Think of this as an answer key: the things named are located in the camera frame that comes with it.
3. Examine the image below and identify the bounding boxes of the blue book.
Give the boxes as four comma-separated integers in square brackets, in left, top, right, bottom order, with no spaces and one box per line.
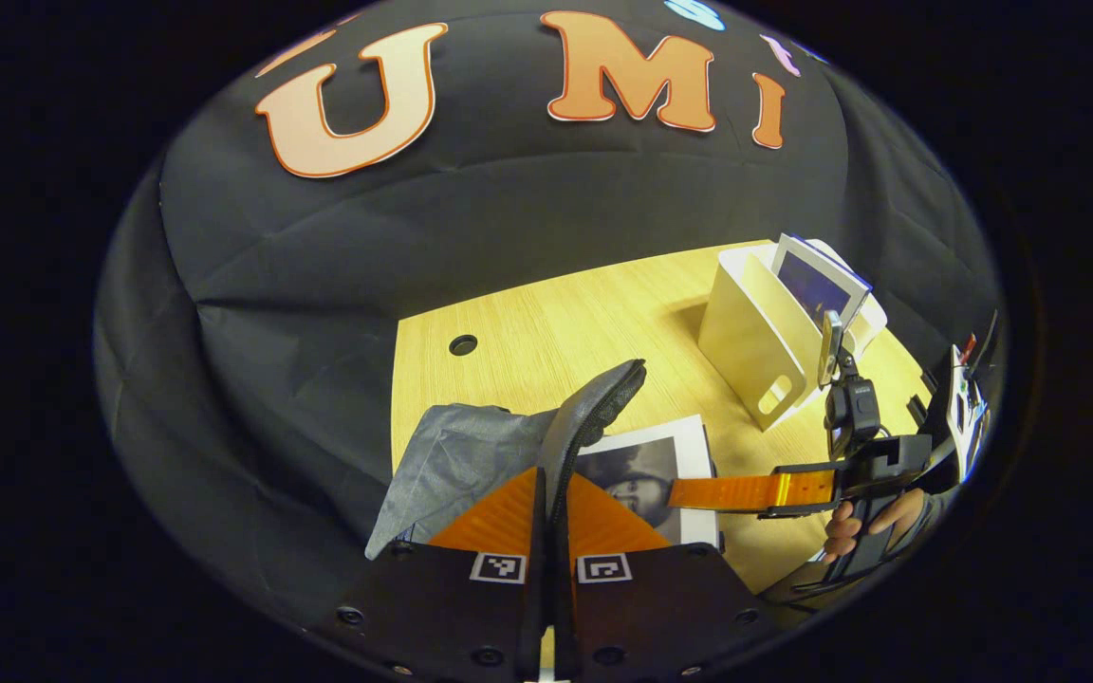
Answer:
[772,234,873,333]

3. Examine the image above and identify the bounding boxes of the white side desk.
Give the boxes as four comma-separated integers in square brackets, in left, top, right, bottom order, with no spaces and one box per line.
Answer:
[926,311,1001,485]

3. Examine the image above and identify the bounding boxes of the black backdrop cloth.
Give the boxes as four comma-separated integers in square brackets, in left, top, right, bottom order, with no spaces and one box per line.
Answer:
[94,0,1001,627]

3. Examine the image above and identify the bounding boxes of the portrait cover book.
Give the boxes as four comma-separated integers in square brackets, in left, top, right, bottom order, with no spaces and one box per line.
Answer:
[573,415,720,549]

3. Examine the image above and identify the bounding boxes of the person's khaki trousers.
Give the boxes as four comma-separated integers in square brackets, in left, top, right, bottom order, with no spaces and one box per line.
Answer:
[760,560,851,627]

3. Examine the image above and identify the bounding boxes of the white bookshelf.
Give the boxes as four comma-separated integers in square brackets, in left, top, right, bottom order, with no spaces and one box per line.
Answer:
[698,239,889,433]

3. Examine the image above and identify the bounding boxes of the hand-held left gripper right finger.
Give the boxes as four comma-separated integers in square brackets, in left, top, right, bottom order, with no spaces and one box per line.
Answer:
[565,470,781,683]

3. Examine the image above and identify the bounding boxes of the grey schoolbag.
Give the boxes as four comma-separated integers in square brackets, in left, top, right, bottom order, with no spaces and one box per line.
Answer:
[364,359,728,561]

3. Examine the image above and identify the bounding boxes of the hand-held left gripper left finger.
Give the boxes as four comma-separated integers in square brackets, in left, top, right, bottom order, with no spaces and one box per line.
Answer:
[314,465,546,683]

